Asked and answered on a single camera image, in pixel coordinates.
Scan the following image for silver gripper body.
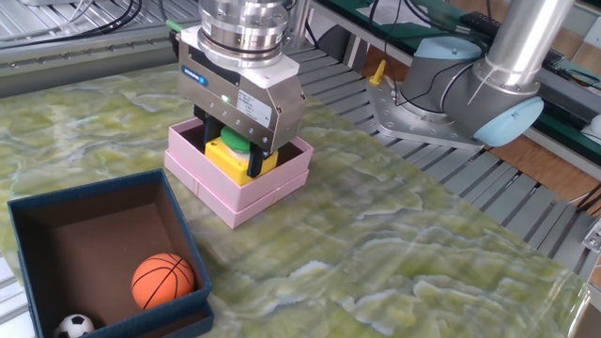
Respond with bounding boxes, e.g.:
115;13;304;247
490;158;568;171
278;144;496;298
177;41;308;155

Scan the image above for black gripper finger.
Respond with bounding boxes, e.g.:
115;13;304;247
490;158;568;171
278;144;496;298
193;105;223;145
247;143;267;179

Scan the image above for yellow box green push button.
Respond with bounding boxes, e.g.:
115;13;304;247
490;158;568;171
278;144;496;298
204;125;280;187

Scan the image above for dark blue box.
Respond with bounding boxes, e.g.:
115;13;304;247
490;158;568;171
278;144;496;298
7;168;215;338

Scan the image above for pink open box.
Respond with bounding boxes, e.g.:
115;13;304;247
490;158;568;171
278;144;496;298
162;116;315;230

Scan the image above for small yellow plastic piece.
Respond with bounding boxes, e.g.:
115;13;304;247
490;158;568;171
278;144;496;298
368;59;388;87

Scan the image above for orange mini basketball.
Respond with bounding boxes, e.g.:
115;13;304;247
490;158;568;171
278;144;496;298
131;253;196;311

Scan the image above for green marble pattern mat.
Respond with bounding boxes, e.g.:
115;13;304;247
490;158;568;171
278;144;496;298
0;49;591;338

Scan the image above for white zip tie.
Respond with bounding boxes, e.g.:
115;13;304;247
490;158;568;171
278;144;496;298
465;69;499;107

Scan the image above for small soccer ball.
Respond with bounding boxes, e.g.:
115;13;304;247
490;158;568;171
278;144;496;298
52;313;95;338

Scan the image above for black keyboard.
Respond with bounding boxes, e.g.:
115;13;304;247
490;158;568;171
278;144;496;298
459;11;567;67

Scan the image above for aluminium upright post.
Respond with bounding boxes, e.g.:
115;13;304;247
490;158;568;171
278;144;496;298
285;0;314;48

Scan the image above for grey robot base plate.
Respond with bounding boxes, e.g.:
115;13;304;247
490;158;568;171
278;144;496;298
365;77;492;152

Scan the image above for aluminium table rail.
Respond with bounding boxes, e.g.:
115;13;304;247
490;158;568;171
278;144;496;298
0;18;189;100

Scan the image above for metal corner bracket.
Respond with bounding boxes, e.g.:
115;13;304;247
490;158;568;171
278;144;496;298
581;218;601;254

